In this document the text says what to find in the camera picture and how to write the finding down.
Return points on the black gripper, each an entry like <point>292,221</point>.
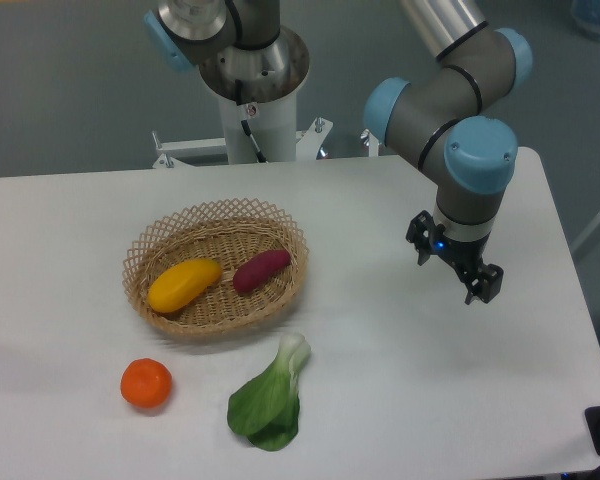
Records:
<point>483,281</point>

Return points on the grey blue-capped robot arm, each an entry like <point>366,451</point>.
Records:
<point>251,62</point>

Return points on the yellow mango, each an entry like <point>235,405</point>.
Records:
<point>181,284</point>

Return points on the purple sweet potato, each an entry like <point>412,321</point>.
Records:
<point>259,269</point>

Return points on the green bok choy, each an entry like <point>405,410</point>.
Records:
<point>266,409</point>

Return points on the blue object top right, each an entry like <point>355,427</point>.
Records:
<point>586,15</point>

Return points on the orange tangerine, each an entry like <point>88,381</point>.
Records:
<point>146,383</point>

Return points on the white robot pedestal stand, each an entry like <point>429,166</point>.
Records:
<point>254,132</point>

